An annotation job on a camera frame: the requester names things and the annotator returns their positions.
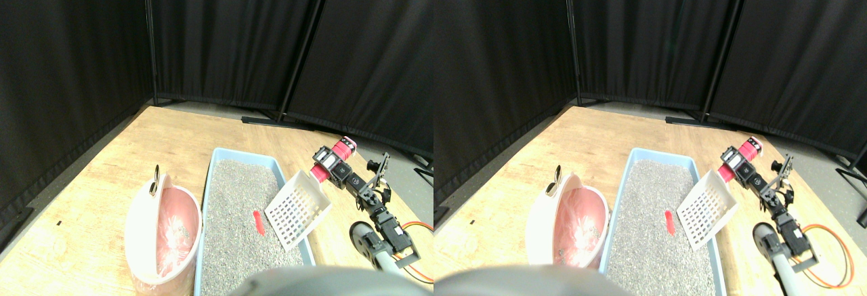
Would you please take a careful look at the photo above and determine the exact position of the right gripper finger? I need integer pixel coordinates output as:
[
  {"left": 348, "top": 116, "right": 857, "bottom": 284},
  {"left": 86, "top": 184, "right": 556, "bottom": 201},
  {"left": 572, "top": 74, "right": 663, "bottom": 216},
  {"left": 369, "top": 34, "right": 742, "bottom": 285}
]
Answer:
[
  {"left": 312, "top": 145, "right": 339, "bottom": 175},
  {"left": 719, "top": 145, "right": 747, "bottom": 175}
]

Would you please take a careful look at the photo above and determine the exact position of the white scoop with red handle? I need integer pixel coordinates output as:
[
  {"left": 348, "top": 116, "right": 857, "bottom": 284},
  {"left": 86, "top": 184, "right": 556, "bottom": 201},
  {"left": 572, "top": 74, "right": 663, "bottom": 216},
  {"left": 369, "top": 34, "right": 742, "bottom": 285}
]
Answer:
[
  {"left": 265, "top": 135, "right": 358, "bottom": 252},
  {"left": 676, "top": 135, "right": 764, "bottom": 251}
]

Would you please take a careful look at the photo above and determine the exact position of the black curtain stand pole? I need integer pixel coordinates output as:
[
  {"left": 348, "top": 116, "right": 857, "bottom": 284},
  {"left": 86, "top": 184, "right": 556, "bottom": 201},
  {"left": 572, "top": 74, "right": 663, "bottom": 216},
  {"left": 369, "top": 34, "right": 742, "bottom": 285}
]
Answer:
[
  {"left": 564, "top": 0, "right": 583, "bottom": 106},
  {"left": 698, "top": 0, "right": 754, "bottom": 124},
  {"left": 276, "top": 0, "right": 336, "bottom": 124},
  {"left": 142, "top": 0, "right": 160, "bottom": 106}
]

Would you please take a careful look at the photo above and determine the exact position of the blue litter tray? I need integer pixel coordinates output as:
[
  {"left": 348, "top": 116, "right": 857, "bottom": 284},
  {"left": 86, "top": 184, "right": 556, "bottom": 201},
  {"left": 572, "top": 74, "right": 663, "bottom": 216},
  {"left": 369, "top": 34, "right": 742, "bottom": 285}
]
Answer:
[
  {"left": 194, "top": 148, "right": 317, "bottom": 296},
  {"left": 599, "top": 148, "right": 729, "bottom": 296}
]

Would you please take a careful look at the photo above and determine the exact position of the white bin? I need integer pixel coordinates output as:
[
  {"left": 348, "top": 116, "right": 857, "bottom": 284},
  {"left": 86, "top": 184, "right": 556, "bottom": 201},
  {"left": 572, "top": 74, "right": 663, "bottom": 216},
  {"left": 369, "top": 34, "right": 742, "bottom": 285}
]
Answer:
[
  {"left": 526, "top": 165, "right": 610, "bottom": 270},
  {"left": 124, "top": 165, "right": 203, "bottom": 293}
]

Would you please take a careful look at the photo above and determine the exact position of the orange wire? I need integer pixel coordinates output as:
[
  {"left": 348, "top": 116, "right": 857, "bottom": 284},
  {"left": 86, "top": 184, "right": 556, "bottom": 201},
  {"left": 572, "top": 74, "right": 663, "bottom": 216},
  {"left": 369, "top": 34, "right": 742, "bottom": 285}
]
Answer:
[
  {"left": 395, "top": 221, "right": 434, "bottom": 284},
  {"left": 789, "top": 223, "right": 855, "bottom": 289}
]

